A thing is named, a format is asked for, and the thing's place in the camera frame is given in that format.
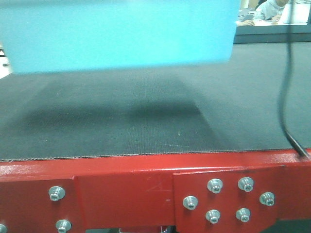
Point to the person in grey hoodie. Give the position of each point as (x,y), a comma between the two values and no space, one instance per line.
(270,10)

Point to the silver bolt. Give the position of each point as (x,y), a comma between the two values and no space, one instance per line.
(63,226)
(190,202)
(56,193)
(213,216)
(243,215)
(246,184)
(3,228)
(215,185)
(267,199)

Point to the light blue plastic bin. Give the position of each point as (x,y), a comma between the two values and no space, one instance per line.
(42,36)

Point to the black conveyor belt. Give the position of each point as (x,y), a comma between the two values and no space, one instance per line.
(203,108)

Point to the white laptop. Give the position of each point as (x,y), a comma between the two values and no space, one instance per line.
(296,13)

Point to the red conveyor frame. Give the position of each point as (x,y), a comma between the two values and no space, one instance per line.
(147,191)

